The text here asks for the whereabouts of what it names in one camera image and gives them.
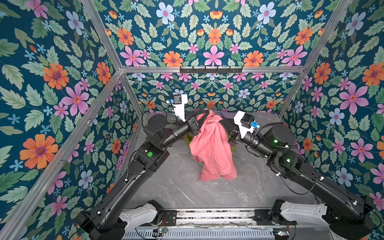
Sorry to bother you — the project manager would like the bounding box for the pink cloth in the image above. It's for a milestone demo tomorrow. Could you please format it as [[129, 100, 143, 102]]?
[[189, 111, 238, 182]]

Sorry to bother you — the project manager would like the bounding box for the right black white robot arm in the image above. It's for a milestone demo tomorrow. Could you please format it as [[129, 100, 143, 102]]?
[[220, 116, 374, 240]]

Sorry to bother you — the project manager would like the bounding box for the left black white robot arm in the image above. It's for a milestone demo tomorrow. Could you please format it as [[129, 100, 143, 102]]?
[[76, 111, 209, 240]]

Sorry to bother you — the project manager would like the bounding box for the black hook rack bar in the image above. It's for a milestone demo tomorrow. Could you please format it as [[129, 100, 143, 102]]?
[[179, 66, 243, 74]]

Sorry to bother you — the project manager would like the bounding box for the right small circuit board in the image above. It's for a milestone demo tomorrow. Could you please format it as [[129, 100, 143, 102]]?
[[273, 229, 290, 240]]

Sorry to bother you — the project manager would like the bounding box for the small circuit board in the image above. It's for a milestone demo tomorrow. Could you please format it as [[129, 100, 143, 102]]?
[[273, 229, 290, 240], [152, 226, 169, 238]]

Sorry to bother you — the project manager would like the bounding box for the left small circuit board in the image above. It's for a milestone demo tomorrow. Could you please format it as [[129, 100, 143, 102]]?
[[152, 226, 169, 238]]

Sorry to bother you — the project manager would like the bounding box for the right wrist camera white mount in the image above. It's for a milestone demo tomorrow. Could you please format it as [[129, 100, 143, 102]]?
[[234, 111, 261, 137]]

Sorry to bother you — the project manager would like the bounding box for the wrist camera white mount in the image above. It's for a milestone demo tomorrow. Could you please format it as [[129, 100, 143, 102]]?
[[234, 111, 261, 137], [173, 94, 188, 122]]

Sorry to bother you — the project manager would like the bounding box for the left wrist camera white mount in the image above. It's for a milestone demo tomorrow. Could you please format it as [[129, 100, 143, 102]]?
[[173, 94, 188, 122]]

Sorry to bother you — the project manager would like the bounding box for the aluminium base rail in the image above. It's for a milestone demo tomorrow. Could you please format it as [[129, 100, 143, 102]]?
[[125, 207, 328, 231]]

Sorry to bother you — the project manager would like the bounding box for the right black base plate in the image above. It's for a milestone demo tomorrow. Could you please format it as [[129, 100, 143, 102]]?
[[253, 209, 297, 226]]

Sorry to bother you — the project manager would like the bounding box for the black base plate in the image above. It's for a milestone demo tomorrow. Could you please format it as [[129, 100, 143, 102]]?
[[160, 210, 178, 227], [253, 209, 297, 226]]

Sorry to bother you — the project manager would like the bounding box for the aluminium frame back crossbar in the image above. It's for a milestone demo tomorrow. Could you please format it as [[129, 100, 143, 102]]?
[[122, 66, 304, 74]]

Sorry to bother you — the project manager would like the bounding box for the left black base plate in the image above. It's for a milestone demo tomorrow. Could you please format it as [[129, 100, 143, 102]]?
[[160, 210, 178, 227]]

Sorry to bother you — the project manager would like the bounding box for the aluminium frame left post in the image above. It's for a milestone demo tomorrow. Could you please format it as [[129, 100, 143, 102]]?
[[82, 0, 143, 118]]

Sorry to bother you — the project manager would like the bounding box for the aluminium frame post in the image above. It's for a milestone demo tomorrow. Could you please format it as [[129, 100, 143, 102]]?
[[82, 0, 143, 118], [279, 0, 353, 119]]

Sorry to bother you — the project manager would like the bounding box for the aluminium frame right post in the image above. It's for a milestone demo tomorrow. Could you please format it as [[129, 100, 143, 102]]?
[[279, 0, 353, 119]]

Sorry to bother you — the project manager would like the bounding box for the aluminium frame left beam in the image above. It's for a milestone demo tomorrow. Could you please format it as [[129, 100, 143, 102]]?
[[1, 71, 122, 240]]

